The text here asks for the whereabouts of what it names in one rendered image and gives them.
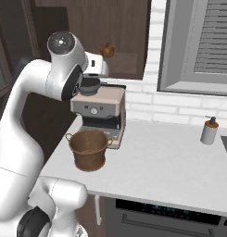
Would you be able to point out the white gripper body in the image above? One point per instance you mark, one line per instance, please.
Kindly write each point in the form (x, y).
(104, 69)

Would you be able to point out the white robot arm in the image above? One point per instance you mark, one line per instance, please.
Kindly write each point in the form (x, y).
(22, 129)

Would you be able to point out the dark wood cabinet door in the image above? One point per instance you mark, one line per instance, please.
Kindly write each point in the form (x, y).
(124, 27)

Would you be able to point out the brown woven basket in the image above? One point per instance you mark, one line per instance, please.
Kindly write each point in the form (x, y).
(88, 151)

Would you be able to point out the dark tall cabinet unit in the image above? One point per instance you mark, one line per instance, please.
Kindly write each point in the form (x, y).
(2, 61)

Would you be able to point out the brown base cabinet door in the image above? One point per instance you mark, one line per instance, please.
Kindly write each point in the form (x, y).
(88, 219)

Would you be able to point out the beige espresso coffee machine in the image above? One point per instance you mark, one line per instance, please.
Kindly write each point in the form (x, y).
(99, 106)

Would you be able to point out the grey window with blinds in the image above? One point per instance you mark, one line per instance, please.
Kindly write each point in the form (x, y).
(198, 46)

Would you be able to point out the white soap dispenser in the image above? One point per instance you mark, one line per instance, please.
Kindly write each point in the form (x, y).
(209, 132)

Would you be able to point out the grey dishwasher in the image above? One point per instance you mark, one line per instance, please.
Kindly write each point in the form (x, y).
(167, 222)

